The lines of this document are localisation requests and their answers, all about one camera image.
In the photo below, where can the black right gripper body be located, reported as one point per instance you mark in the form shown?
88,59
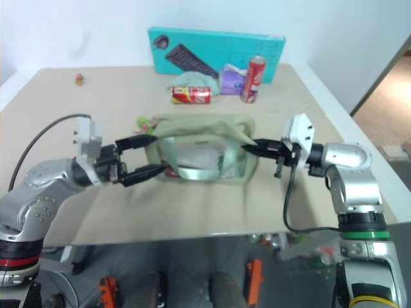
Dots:
285,154

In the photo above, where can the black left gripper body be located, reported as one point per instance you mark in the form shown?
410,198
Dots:
107,165

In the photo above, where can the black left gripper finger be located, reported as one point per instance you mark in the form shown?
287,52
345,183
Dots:
136,142
144,173

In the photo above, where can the green zip pouch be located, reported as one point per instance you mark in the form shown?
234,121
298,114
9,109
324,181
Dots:
205,128

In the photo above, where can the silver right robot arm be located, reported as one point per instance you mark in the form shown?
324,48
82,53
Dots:
354,186

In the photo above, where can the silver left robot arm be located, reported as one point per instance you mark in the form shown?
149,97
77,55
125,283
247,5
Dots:
48,174

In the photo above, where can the tall red soda can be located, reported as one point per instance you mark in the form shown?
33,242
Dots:
254,80

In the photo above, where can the purple tissue pack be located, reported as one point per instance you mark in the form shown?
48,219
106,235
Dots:
232,83

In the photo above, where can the short red soda can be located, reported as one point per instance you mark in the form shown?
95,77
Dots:
191,95

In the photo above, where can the small red yellow figurine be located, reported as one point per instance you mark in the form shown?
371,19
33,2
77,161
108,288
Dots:
79,80

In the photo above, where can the pale green cloth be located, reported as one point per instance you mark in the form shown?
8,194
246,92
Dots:
196,80

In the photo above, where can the teal keyboard box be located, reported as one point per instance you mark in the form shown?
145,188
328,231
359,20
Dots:
218,48

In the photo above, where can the orange black tool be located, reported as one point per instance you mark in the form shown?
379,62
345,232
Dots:
107,290
256,279

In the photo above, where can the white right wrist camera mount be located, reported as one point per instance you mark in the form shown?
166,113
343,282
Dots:
300,131

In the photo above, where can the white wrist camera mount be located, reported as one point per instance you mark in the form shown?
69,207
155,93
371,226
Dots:
300,131
87,141

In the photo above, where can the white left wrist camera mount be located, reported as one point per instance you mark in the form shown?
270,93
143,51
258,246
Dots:
87,141

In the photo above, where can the white table bracket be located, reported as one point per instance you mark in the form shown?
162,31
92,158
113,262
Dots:
59,253

